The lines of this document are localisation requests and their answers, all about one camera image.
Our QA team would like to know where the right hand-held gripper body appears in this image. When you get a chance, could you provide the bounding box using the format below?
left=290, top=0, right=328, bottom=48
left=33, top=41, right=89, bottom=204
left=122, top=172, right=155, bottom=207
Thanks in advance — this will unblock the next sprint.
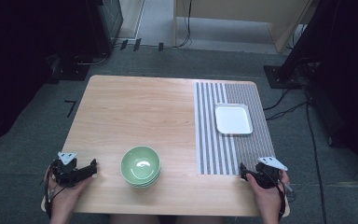
left=246, top=156, right=289, bottom=189

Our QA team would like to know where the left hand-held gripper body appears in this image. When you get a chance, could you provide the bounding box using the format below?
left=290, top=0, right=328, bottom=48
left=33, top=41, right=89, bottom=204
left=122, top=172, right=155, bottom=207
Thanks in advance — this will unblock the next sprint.
left=51, top=151, right=90, bottom=189

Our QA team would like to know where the person's right hand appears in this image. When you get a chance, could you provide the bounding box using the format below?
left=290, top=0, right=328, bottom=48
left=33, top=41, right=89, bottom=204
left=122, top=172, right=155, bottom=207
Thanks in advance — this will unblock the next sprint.
left=245, top=169, right=291, bottom=217

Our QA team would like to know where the person's left hand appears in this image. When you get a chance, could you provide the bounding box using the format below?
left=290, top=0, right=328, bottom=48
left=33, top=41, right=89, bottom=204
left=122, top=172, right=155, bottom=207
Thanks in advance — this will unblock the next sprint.
left=48, top=175, right=94, bottom=219

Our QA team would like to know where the grey striped placemat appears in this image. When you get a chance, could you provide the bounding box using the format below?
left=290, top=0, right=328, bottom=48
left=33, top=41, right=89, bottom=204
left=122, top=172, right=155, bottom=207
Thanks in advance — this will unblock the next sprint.
left=193, top=80, right=276, bottom=176

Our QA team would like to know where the green ceramic bowl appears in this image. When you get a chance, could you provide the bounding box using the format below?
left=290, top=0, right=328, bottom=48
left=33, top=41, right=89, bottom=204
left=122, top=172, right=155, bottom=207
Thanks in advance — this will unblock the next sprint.
left=126, top=178, right=160, bottom=189
left=119, top=146, right=162, bottom=185
left=122, top=175, right=162, bottom=187

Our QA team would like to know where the white rectangular tray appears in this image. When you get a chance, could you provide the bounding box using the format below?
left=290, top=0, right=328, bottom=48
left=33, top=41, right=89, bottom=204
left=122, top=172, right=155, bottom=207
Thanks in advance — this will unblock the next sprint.
left=213, top=102, right=254, bottom=135

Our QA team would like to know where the dark curtain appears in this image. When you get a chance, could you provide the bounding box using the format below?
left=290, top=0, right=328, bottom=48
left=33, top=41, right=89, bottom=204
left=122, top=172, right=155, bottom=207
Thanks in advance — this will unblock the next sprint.
left=304, top=0, right=358, bottom=175
left=0, top=0, right=101, bottom=150

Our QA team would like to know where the dark equipment cabinet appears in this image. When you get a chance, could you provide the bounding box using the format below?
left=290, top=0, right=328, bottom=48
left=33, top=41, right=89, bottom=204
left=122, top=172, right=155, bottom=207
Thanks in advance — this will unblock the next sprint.
left=85, top=0, right=125, bottom=56

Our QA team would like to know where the black metal stand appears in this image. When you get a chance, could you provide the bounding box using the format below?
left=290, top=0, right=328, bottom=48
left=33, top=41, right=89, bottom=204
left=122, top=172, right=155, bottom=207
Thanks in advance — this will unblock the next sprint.
left=278, top=0, right=343, bottom=80

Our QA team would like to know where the light wooden cabinet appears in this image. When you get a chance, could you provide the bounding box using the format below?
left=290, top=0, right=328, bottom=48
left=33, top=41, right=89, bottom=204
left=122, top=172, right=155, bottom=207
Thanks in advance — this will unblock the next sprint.
left=172, top=0, right=319, bottom=54

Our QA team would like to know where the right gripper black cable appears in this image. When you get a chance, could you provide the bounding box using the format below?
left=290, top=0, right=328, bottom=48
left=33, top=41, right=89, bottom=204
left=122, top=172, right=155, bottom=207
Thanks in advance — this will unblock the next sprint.
left=269, top=170, right=296, bottom=220

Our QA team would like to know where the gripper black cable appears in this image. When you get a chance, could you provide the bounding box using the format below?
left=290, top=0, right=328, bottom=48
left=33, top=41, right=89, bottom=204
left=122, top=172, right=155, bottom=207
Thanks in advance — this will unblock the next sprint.
left=42, top=161, right=61, bottom=217
left=269, top=170, right=296, bottom=220

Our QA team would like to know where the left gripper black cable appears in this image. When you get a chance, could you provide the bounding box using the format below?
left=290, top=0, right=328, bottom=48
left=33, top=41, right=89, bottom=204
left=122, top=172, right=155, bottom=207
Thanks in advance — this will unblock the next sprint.
left=42, top=161, right=61, bottom=217

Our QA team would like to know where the long black floor cable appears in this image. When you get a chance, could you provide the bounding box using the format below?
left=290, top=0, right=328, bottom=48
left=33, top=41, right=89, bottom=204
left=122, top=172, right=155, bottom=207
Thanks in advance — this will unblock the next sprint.
left=304, top=90, right=328, bottom=224

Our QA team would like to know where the black stand base plate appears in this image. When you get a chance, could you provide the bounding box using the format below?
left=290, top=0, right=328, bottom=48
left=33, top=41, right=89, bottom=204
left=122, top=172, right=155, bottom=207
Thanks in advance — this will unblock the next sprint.
left=263, top=64, right=304, bottom=91
left=54, top=59, right=90, bottom=82

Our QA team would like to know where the hanging black cable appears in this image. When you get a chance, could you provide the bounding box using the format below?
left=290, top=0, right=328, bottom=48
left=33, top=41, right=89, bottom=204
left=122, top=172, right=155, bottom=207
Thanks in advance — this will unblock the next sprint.
left=171, top=0, right=193, bottom=49

